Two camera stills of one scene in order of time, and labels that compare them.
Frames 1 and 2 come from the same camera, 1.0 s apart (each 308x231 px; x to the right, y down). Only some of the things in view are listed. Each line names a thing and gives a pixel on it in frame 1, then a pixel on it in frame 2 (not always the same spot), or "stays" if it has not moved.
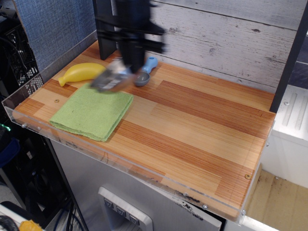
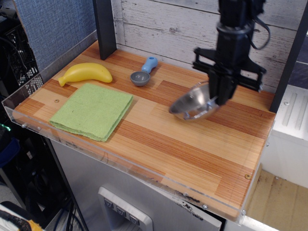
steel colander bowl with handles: (117, 77) to (194, 104)
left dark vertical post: (105, 27) stays
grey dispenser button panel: (122, 214) stays
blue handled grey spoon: (142, 79) stays
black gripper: (133, 28) to (232, 54)
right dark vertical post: (285, 74) stays
